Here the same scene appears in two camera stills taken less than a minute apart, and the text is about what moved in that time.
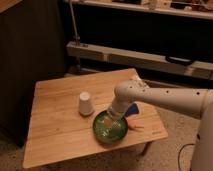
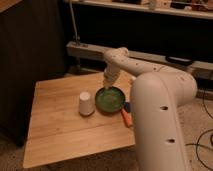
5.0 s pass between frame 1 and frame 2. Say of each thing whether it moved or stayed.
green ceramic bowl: moved
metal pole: stayed
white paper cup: stayed
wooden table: stayed
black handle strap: stayed
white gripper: moved
